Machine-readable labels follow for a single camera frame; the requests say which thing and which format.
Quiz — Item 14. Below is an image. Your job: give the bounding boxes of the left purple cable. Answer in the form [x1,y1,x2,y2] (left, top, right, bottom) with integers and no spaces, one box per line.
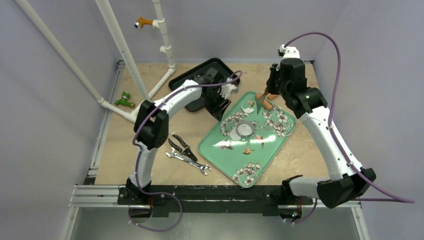
[127,70,243,233]

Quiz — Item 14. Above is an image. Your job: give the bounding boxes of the green plastic faucet tap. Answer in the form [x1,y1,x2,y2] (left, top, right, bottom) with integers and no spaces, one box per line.
[114,91,136,109]

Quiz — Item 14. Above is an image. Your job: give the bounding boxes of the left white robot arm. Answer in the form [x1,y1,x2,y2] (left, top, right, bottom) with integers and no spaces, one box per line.
[125,71,242,205]

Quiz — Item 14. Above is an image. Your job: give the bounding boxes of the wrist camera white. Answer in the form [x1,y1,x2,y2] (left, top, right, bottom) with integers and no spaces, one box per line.
[278,44,301,60]
[219,77,239,99]

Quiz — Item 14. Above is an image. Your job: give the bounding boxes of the round metal cutter ring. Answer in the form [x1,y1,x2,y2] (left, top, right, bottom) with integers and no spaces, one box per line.
[235,121,255,140]

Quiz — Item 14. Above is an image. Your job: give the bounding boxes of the black plastic tray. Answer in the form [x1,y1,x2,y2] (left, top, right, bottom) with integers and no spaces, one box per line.
[168,57,236,112]

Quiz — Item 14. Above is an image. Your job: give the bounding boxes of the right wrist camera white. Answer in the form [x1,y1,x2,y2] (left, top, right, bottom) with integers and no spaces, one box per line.
[278,44,301,60]

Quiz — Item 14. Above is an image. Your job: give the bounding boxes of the orange faucet tap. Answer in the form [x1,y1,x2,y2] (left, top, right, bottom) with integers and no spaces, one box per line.
[133,17,154,30]

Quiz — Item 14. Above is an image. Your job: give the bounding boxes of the white dough ball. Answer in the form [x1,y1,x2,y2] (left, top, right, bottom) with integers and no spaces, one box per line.
[229,128,246,141]

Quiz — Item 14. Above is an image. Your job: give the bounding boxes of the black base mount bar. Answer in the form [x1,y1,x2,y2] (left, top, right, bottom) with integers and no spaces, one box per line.
[117,180,314,219]

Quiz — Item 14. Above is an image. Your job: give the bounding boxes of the wooden dough roller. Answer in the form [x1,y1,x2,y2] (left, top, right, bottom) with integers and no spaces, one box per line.
[255,92,279,111]

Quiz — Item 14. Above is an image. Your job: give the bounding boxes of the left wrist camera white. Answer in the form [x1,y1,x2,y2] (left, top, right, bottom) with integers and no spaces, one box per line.
[219,77,239,99]

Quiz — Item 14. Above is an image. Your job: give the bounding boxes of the black handled pliers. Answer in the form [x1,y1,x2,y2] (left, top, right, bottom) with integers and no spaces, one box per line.
[168,134,198,162]

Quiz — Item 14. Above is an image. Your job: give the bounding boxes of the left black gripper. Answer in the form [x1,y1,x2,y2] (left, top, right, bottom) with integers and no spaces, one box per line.
[202,91,231,123]

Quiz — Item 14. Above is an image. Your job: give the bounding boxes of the silver open-end wrench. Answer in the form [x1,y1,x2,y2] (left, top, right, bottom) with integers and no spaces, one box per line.
[165,147,212,175]

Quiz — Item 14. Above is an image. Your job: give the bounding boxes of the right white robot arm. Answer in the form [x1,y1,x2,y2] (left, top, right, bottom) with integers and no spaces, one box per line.
[266,58,376,209]

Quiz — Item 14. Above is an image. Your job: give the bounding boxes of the aluminium rail frame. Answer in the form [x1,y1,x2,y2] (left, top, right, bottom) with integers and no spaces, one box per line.
[67,63,370,240]

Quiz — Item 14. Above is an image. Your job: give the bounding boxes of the green floral tray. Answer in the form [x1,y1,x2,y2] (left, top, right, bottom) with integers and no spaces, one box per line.
[197,91,297,188]

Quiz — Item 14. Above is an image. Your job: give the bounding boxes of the white PVC pipe frame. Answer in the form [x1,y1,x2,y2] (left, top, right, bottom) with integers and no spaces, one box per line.
[15,0,176,123]

